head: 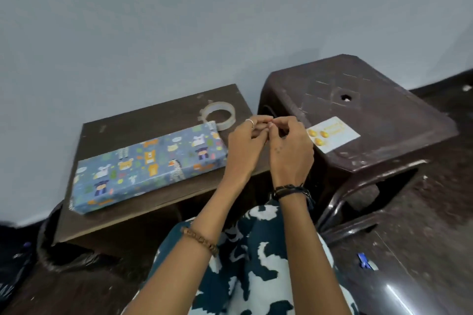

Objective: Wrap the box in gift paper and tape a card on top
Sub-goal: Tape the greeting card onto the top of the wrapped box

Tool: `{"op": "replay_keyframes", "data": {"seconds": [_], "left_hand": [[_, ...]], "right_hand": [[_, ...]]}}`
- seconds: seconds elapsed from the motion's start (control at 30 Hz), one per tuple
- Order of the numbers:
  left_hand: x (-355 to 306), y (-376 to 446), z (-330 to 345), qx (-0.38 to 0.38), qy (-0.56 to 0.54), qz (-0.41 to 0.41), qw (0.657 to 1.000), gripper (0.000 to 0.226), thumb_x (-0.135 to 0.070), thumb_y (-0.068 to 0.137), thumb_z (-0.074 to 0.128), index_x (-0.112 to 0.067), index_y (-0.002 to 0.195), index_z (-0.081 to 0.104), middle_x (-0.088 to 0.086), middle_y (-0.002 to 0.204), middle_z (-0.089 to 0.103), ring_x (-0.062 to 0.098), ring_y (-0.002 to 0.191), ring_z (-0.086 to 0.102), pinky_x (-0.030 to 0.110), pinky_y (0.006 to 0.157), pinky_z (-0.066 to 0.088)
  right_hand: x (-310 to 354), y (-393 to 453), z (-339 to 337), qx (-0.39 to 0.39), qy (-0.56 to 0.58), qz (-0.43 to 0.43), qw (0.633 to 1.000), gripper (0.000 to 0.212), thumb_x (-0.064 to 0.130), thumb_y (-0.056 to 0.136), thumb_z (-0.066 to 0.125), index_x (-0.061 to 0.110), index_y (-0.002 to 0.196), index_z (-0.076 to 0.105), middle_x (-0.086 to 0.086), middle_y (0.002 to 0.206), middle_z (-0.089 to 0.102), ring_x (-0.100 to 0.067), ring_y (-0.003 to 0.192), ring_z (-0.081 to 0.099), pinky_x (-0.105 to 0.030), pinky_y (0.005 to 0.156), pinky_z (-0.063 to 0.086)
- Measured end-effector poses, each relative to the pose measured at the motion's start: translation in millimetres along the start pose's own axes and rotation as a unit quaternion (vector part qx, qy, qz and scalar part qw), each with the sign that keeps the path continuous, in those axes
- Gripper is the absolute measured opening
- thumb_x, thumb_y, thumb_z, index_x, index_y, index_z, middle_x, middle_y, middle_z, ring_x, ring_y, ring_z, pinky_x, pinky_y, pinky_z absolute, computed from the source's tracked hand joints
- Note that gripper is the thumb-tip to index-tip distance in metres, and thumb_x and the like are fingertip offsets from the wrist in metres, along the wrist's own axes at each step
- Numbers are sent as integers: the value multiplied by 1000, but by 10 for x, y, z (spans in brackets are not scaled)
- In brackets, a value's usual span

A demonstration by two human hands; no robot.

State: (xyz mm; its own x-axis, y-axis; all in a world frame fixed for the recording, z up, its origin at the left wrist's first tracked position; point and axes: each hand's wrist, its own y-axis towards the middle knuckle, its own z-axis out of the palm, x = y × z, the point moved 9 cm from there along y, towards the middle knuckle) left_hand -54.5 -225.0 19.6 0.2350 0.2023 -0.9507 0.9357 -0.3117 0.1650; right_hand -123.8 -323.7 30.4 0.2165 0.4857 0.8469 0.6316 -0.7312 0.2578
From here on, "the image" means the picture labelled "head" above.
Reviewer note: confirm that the teal white patterned trousers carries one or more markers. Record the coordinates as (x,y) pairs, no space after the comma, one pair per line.
(255,270)

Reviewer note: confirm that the clear tape roll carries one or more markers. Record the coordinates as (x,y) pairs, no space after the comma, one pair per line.
(229,122)

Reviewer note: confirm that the black trash bin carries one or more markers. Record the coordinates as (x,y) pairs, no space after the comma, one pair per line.
(48,244)

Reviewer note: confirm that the white card with gold stickers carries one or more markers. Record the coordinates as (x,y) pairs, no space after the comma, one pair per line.
(340,137)

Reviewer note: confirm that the small blue floor scrap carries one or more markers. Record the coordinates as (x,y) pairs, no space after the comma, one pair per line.
(366,261)

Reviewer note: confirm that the person's left hand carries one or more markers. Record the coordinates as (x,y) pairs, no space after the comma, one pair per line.
(245,152)

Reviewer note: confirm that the blue animal-print wrapping paper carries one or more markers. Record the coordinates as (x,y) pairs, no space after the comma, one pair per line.
(148,167)

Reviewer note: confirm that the person's right hand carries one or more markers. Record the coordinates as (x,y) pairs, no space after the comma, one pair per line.
(292,156)

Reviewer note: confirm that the person's right forearm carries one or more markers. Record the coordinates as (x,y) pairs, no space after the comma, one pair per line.
(314,263)

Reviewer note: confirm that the small brown wooden table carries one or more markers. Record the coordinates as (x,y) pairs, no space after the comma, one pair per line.
(148,119)

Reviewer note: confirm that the brown plastic stool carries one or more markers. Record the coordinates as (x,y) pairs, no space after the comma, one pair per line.
(388,115)

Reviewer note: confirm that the person's left forearm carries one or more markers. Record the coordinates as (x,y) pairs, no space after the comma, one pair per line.
(184,259)

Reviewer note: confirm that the black purple backpack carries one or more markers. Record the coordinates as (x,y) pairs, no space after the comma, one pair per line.
(14,266)

